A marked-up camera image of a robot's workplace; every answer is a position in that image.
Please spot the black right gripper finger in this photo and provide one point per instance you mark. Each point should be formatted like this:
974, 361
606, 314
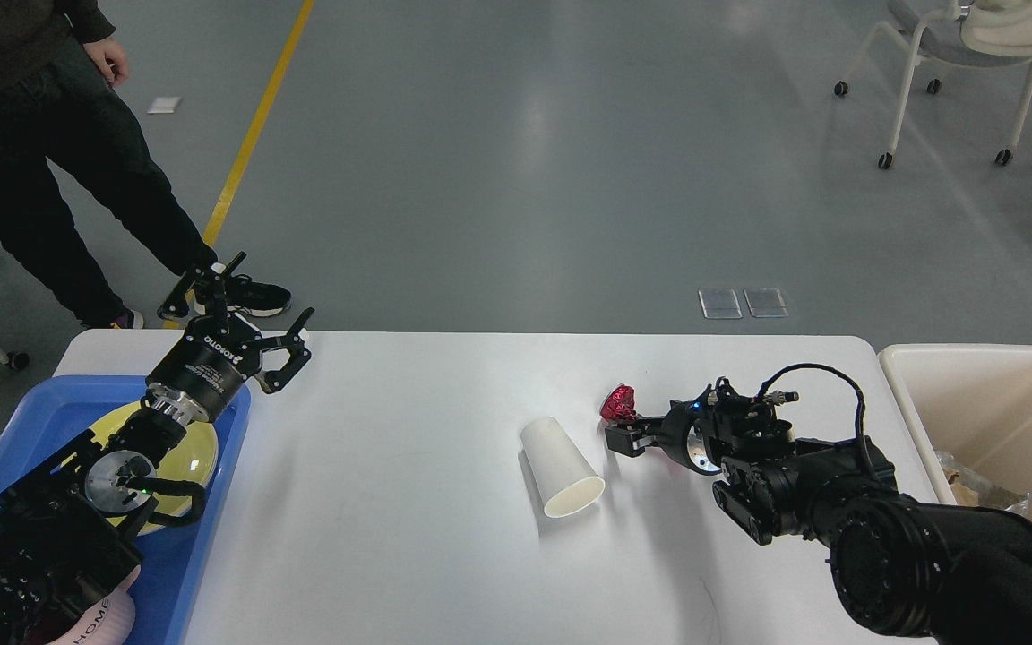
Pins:
631, 438

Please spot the yellow plastic plate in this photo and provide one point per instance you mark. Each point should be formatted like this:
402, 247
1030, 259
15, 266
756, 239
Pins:
193, 457

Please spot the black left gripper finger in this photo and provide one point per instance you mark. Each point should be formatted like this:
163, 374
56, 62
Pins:
290, 341
208, 285

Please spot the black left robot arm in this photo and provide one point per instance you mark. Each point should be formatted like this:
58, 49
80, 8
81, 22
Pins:
68, 526

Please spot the person's bare hand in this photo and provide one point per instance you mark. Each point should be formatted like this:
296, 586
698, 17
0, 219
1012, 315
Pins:
110, 58

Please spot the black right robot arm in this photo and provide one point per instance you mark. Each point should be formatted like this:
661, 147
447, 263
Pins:
900, 567

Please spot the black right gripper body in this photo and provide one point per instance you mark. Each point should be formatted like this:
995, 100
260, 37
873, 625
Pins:
680, 439

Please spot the pink ribbed mug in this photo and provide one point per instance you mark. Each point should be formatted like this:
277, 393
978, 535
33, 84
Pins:
110, 621

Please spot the red foil wrapper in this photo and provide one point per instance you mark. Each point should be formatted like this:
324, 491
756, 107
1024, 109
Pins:
619, 406

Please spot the large foil bag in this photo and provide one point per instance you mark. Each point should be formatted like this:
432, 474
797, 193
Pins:
972, 489

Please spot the blue plastic tray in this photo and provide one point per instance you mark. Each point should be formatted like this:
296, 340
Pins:
57, 410

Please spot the white rolling chair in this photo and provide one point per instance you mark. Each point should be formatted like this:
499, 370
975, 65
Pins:
957, 34

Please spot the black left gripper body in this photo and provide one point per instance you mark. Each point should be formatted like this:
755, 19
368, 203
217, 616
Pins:
208, 365

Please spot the person in brown sweater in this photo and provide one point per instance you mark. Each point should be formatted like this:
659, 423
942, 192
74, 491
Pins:
56, 110

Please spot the beige plastic bin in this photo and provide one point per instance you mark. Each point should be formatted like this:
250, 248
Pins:
973, 401

